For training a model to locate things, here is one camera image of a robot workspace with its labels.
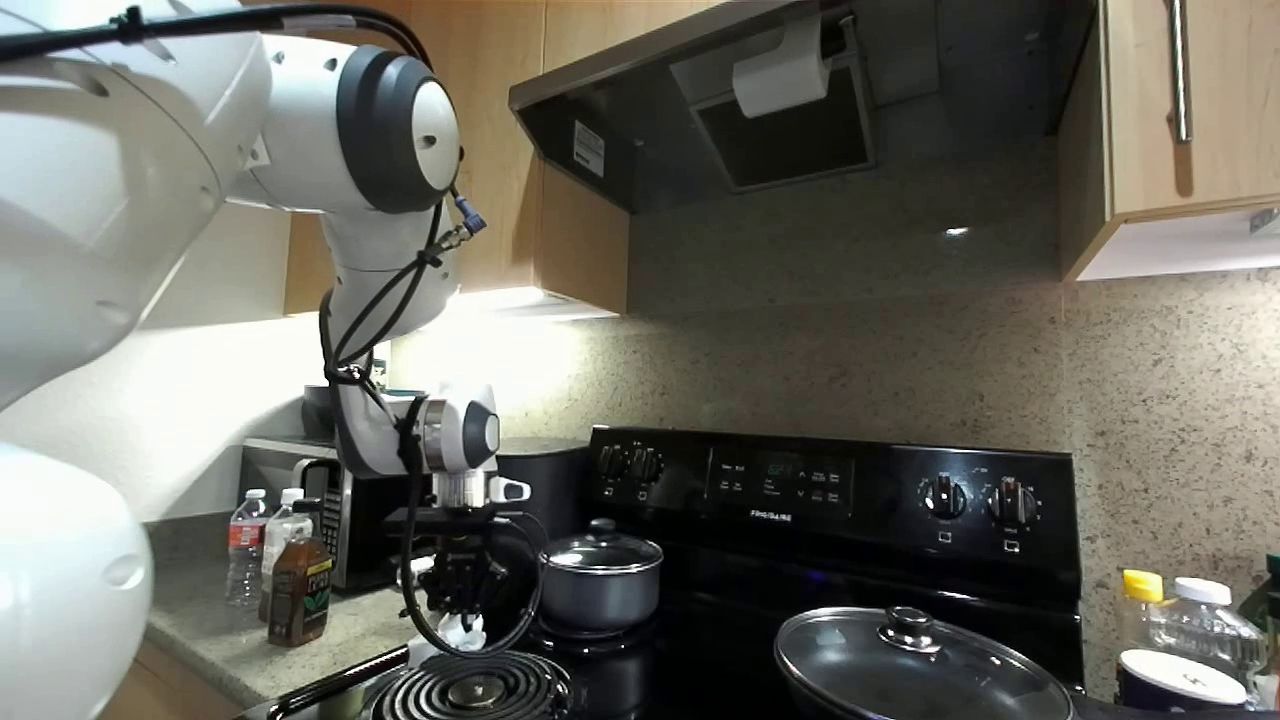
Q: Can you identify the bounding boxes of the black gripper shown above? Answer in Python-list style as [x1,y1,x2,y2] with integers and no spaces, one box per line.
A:
[385,509,513,615]

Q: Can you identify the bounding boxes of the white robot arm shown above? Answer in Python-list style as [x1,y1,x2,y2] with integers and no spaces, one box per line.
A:
[0,0,497,720]

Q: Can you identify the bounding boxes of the coil stove burner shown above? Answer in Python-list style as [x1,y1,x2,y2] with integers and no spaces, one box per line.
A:
[374,653,573,720]

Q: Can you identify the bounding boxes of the black electric stove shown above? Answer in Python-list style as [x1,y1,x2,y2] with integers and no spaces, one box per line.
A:
[254,430,1086,720]

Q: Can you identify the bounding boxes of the grey lidded saucepan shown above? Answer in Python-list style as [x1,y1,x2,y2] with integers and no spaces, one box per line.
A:
[541,519,666,634]

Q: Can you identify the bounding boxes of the black microwave oven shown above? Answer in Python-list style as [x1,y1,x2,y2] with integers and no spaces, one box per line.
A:
[241,440,408,598]

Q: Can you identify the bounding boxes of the brown sauce bottle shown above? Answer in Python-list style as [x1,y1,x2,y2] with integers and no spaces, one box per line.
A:
[269,541,331,647]

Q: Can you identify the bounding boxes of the wooden upper cabinet left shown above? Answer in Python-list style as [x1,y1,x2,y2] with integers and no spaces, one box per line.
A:
[279,0,752,321]

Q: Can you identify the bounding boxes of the wooden cabinet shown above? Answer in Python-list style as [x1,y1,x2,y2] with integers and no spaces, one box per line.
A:
[1057,0,1280,280]
[279,0,752,321]

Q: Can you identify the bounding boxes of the glass lidded frying pan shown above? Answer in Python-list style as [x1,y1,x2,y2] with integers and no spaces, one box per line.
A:
[774,605,1077,720]

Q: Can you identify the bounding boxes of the black range hood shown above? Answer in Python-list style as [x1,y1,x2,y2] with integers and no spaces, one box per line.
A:
[508,0,1095,215]

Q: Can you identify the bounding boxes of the yellow capped bottle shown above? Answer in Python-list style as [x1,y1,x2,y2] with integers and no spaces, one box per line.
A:
[1118,570,1166,647]

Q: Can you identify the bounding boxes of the white lidded jar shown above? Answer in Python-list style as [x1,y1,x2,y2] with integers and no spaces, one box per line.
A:
[1118,647,1247,710]

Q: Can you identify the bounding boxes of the white capped clear bottle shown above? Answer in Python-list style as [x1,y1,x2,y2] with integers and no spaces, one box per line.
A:
[1167,575,1263,680]

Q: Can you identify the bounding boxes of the wooden upper cabinet right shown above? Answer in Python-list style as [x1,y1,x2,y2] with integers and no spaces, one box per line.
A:
[1057,0,1280,280]

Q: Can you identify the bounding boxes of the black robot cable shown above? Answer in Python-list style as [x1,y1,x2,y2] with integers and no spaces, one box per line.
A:
[0,0,543,661]

